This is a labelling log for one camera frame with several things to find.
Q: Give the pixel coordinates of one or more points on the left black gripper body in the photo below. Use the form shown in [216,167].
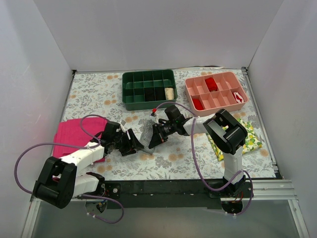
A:
[126,143]

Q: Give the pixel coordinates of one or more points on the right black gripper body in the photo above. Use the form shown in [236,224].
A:
[159,131]

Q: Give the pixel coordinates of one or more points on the grey striped boxer underwear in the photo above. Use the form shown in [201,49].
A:
[146,136]

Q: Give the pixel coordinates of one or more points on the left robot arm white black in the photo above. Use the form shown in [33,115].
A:
[60,179]

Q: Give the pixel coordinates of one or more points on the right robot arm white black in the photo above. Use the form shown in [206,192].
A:
[227,133]

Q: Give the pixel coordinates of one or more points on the red rolled cloth lower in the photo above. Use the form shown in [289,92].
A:
[197,104]

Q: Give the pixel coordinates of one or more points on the beige rolled sock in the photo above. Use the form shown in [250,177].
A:
[169,93]

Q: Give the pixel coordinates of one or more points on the black rolled cloth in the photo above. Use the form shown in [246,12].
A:
[160,94]
[149,94]

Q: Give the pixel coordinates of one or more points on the pink folded cloth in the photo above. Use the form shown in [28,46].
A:
[70,132]

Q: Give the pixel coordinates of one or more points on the pink divided organizer tray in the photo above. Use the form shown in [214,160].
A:
[227,83]

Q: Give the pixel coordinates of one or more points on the green divided organizer tray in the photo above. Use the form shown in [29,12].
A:
[134,83]

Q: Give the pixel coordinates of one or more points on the red rolled cloth upper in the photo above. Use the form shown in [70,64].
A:
[211,84]

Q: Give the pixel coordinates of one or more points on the red white rolled cloth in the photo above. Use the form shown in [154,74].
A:
[238,98]

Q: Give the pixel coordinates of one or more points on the lemon print folded cloth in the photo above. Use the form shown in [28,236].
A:
[252,141]

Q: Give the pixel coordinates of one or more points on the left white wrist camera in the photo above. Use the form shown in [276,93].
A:
[123,125]

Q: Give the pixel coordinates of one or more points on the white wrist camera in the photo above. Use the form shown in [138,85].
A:
[154,117]
[123,125]

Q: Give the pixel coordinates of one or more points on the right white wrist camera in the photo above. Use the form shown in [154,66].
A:
[154,117]

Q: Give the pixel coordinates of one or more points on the black metal base rail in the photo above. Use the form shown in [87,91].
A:
[179,193]

